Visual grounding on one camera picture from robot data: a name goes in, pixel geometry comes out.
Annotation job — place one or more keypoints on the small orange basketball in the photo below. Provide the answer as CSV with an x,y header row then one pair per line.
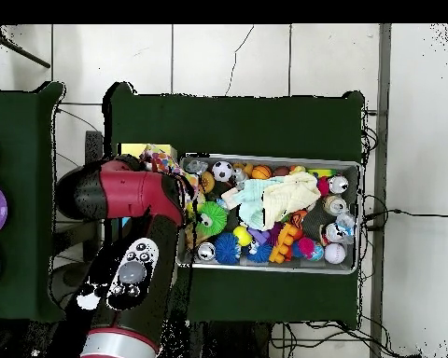
x,y
261,172

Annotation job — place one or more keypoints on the small soccer ball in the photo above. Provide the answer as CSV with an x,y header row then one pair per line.
x,y
223,170

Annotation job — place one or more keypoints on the black tripod leg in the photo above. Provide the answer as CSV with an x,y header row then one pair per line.
x,y
22,54

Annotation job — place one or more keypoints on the colourful butterfly print cloth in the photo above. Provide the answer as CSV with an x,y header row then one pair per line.
x,y
160,160

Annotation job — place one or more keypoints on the wooden box with three holes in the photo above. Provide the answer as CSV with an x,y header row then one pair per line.
x,y
130,150

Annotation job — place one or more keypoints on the dark green side table cloth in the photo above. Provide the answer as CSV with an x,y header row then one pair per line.
x,y
18,123

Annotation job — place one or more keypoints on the light blue cloth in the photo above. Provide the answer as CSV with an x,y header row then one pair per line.
x,y
252,201

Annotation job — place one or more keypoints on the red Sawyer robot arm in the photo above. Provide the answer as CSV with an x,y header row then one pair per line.
x,y
127,190

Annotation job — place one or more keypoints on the blue spiky ball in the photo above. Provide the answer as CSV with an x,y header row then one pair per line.
x,y
227,249

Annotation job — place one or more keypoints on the green spiky ball with eyes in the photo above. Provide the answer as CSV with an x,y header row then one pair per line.
x,y
214,218

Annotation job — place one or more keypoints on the cream waffle cloth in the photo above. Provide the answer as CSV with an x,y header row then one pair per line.
x,y
287,195

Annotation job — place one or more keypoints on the white baseball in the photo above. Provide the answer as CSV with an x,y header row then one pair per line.
x,y
335,253

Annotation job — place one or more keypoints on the shallow clear plastic bin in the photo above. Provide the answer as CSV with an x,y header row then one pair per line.
x,y
302,161

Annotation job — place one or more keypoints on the grey toy robot figure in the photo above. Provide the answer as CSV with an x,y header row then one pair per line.
x,y
239,175

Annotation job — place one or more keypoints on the black upright stand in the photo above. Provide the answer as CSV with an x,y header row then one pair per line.
x,y
93,145

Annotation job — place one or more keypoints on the orange ball with holes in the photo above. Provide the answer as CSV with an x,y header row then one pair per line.
x,y
209,182

